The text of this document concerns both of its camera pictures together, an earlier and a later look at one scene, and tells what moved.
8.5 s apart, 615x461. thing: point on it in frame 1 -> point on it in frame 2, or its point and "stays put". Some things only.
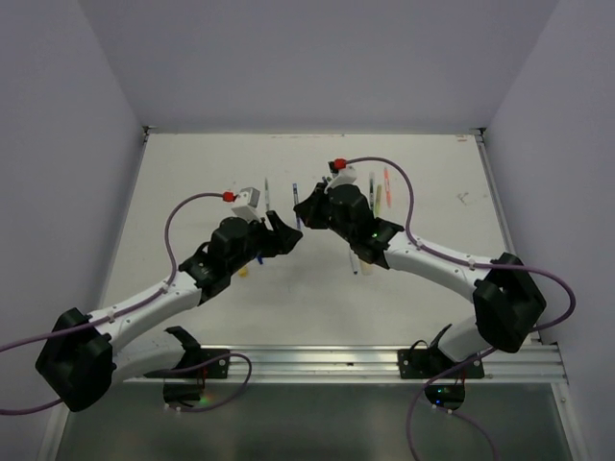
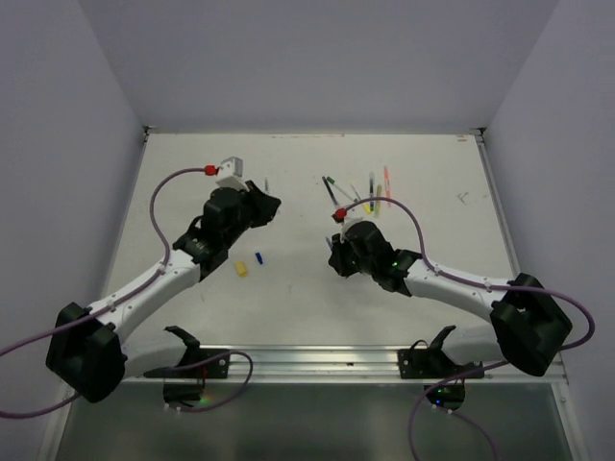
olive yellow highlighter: x=379 y=200 stays put
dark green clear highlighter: x=372 y=191 stays put
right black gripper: x=309 y=208 -> x=336 y=257
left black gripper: x=284 y=236 -> x=264 y=205
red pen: x=387 y=187 stays put
